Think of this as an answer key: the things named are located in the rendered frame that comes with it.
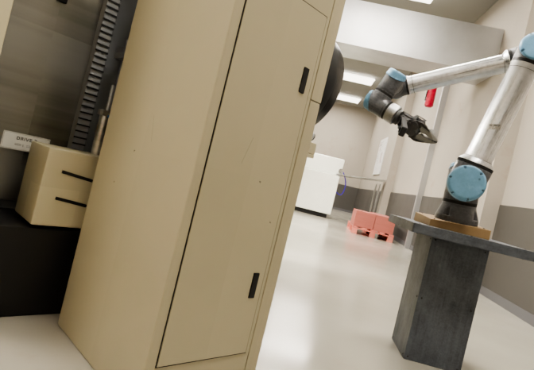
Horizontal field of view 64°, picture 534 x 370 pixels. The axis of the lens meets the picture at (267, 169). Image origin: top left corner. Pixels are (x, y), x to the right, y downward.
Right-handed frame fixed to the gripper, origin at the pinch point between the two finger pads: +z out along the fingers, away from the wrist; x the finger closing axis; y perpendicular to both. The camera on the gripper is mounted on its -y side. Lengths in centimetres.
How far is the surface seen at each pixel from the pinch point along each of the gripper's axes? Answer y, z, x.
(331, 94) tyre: -1, -53, 7
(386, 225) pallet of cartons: 437, -80, 376
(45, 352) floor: -152, -34, 48
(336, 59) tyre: 6, -61, -8
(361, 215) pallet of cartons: 418, -122, 378
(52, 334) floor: -146, -42, 55
